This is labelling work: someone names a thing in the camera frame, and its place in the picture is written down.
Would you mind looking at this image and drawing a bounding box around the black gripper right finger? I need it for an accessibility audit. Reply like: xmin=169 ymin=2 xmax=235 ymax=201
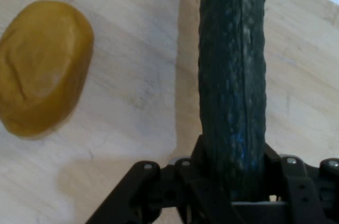
xmin=262 ymin=141 xmax=339 ymax=224

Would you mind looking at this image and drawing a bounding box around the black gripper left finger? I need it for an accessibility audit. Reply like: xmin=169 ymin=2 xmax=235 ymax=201
xmin=85 ymin=135 xmax=235 ymax=224

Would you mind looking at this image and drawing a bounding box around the dark green toy cucumber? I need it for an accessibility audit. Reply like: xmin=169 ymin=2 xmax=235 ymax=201
xmin=198 ymin=0 xmax=267 ymax=201

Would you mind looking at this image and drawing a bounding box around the wooden cutting board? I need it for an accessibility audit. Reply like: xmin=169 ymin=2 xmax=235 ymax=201
xmin=0 ymin=0 xmax=339 ymax=224

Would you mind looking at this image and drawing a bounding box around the brown toy potato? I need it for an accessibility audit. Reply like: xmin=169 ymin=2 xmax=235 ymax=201
xmin=0 ymin=0 xmax=95 ymax=140

